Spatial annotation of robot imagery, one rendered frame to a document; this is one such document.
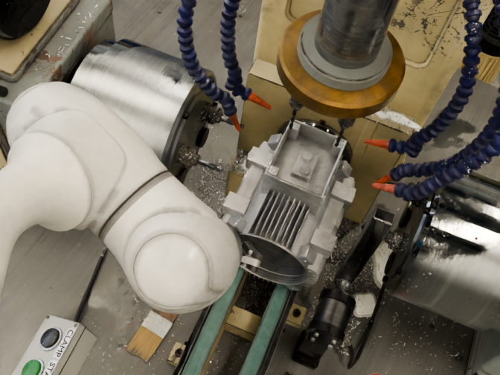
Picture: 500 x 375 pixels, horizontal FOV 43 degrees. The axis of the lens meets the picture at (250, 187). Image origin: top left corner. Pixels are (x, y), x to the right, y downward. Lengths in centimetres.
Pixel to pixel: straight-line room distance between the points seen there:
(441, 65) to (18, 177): 76
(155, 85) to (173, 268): 53
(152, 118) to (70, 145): 43
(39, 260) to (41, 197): 73
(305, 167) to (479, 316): 36
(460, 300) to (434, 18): 45
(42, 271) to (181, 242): 76
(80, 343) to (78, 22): 54
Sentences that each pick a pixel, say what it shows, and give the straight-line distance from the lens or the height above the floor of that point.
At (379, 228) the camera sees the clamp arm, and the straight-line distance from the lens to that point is 89.
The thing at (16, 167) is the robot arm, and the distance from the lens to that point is 61.
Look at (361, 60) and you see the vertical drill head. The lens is 86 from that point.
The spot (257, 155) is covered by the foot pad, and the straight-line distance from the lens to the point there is 110.
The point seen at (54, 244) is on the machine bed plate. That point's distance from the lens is 133.
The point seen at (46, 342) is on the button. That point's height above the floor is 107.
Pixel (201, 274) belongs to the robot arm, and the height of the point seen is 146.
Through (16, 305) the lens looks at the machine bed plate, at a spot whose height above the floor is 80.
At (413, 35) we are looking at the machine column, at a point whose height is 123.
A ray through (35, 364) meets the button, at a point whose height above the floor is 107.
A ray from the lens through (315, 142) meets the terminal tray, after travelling 108.
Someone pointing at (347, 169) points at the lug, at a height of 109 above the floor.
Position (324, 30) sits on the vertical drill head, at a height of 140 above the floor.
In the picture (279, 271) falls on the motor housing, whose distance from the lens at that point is 114.
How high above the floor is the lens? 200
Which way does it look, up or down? 61 degrees down
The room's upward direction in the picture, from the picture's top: 11 degrees clockwise
